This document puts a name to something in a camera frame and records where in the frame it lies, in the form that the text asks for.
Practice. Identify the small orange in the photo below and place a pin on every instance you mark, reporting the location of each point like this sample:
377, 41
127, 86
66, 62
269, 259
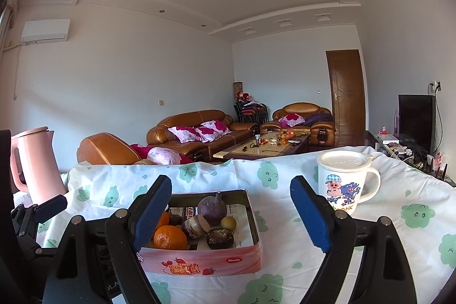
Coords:
164, 220

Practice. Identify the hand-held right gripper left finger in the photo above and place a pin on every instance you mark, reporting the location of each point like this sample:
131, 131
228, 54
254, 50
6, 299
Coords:
153, 215

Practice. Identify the white wall air conditioner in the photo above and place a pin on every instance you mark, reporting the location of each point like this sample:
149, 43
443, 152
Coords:
45, 29

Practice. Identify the stacked dark chairs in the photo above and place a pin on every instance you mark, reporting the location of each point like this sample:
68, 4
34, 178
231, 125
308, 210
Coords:
249, 111

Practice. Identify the flat white box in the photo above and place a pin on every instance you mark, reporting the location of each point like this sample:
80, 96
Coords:
387, 139

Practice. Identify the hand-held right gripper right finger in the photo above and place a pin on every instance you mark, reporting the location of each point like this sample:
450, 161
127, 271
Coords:
310, 215

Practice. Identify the brown wooden door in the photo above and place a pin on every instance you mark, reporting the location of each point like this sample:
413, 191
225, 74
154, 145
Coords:
345, 101

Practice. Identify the black television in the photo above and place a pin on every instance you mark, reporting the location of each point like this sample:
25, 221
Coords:
416, 122

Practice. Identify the white cartoon mug with lid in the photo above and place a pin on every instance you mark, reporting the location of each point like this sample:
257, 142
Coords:
342, 175

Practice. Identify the purple cloth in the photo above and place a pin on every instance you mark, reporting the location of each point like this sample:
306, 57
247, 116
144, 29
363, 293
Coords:
320, 118

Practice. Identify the pink floral pillow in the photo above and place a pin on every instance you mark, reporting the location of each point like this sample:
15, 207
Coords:
213, 128
183, 133
290, 119

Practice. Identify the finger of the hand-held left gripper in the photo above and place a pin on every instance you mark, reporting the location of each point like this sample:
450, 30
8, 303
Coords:
51, 208

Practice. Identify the white wall socket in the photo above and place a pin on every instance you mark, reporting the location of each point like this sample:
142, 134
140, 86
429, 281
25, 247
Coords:
436, 86

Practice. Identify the tall patterned floor vase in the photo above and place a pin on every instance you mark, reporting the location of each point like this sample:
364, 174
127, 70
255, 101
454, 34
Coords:
237, 88

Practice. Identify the pink electric kettle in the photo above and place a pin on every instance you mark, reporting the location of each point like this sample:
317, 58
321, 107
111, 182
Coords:
35, 165

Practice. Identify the brown leather three-seat sofa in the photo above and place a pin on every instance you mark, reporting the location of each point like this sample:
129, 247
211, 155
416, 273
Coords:
185, 118

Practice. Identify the large orange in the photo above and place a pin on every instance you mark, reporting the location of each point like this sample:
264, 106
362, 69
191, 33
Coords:
170, 237

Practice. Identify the wooden coffee table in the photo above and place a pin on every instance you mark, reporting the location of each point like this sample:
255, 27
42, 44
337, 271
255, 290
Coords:
245, 151

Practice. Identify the green round fruit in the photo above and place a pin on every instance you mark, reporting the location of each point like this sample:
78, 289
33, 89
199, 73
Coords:
228, 222

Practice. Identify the pink metal tin box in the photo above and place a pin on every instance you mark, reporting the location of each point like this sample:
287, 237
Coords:
199, 263

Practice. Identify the brown leather armchair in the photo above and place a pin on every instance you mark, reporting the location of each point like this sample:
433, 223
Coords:
299, 109
103, 147

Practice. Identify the dark television stand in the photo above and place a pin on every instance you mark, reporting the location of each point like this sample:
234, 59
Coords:
383, 148

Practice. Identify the light pink pillow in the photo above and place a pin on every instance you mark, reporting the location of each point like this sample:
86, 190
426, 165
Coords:
162, 156

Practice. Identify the purple root vegetable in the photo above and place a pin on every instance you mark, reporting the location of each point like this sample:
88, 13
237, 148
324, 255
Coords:
212, 207

